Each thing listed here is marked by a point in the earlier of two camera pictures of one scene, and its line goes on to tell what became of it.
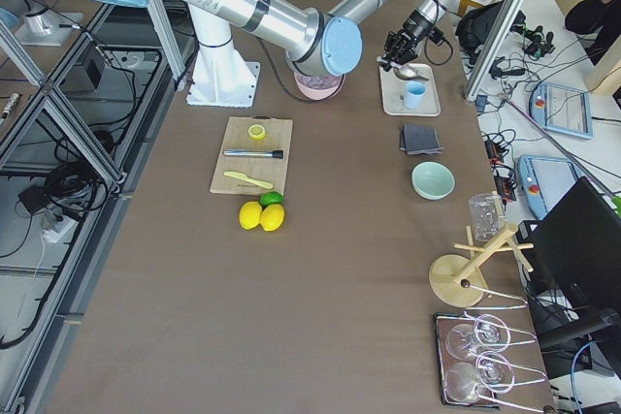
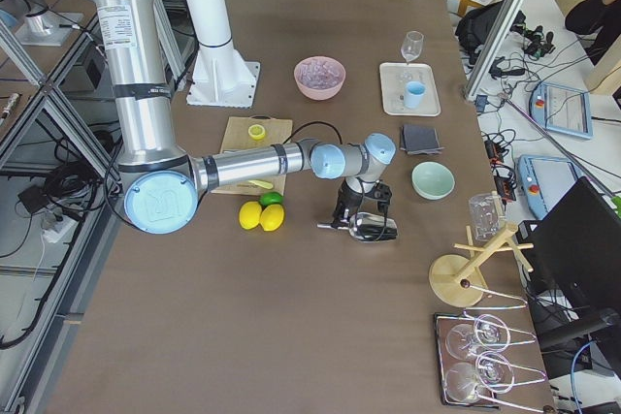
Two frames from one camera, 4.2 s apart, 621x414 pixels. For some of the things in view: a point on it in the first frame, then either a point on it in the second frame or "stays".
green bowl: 433,180 stays
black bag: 475,27 stays
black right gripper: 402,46 to 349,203
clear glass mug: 486,211 stays
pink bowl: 319,86 stays
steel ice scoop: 408,72 to 369,227
